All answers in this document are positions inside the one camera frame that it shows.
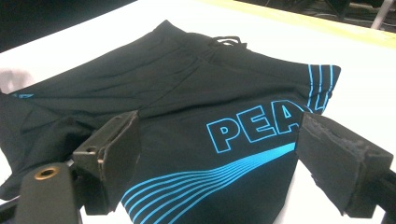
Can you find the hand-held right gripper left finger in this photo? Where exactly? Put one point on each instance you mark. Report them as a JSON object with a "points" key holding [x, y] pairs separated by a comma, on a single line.
{"points": [[109, 161]]}

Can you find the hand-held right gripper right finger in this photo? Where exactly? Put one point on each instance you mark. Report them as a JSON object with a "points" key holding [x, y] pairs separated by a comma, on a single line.
{"points": [[336, 168]]}

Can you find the black shorts with blue print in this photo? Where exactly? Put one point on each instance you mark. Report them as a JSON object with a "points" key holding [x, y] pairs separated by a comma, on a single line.
{"points": [[186, 102]]}

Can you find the metal stand leg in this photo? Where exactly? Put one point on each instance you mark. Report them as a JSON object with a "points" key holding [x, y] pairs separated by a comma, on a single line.
{"points": [[382, 14]]}

